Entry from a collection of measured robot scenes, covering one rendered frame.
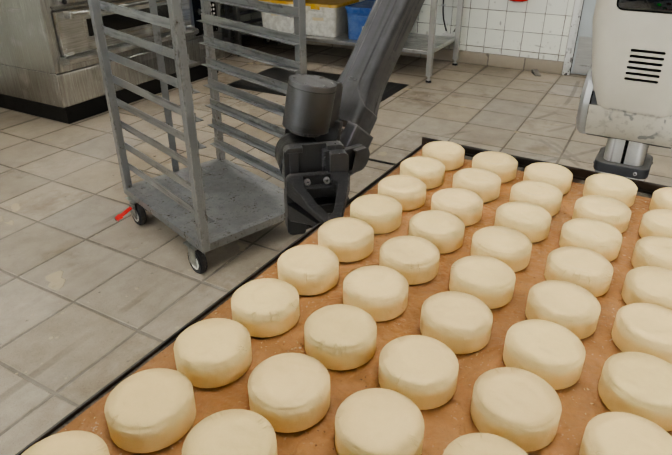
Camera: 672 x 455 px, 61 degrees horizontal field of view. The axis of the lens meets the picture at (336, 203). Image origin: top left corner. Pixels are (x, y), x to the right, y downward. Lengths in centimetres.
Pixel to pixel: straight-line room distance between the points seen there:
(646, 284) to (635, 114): 83
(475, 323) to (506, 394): 6
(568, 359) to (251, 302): 22
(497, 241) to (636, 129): 84
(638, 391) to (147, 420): 28
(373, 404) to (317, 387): 3
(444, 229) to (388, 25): 34
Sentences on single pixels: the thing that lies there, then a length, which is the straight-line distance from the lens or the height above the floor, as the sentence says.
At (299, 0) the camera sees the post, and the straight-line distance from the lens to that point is 200.
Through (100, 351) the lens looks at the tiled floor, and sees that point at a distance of 190.
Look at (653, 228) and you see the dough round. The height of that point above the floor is 92.
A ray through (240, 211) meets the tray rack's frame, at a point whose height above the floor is 15.
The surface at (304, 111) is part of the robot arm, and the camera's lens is 66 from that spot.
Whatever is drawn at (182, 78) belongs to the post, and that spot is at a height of 73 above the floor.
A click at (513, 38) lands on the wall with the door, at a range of 503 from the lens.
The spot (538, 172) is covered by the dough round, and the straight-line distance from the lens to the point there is 65.
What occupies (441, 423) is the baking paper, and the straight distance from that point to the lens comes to 37.
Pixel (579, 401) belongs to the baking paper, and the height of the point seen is 90.
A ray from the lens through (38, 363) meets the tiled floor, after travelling 193.
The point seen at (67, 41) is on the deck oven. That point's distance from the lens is 376.
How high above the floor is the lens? 118
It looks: 27 degrees down
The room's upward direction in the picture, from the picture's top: straight up
